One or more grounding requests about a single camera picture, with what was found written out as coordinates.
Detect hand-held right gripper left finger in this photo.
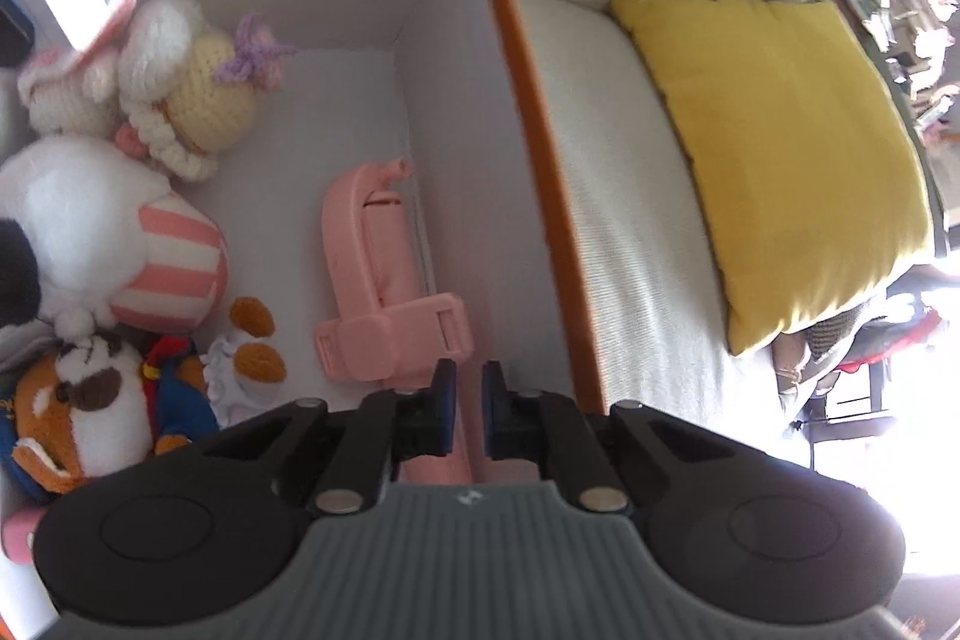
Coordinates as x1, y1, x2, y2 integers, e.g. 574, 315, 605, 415
202, 359, 458, 513

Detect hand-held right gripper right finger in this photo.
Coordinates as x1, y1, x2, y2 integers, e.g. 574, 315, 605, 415
482, 361, 736, 513

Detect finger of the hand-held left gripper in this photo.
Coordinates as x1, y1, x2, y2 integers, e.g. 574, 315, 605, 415
0, 0, 37, 71

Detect pink selfie stick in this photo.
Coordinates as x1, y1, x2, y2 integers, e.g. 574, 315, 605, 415
313, 156, 541, 487

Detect white pink-striped plush toy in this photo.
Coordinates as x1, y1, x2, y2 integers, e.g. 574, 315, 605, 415
0, 134, 230, 341

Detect cream crocheted doll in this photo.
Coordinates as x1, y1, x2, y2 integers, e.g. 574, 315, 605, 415
19, 0, 290, 184

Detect orange cardboard box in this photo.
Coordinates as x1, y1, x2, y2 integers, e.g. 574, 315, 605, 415
0, 0, 608, 640

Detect beige fabric sofa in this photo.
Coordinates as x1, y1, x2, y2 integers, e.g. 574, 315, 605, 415
52, 0, 826, 483

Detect grey patterned cushion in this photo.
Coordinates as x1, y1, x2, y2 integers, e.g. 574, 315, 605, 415
806, 302, 871, 363

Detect yellow pillow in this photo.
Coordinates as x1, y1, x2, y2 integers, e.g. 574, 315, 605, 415
607, 0, 935, 356

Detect red cloth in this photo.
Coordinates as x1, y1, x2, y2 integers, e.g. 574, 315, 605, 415
840, 310, 946, 375

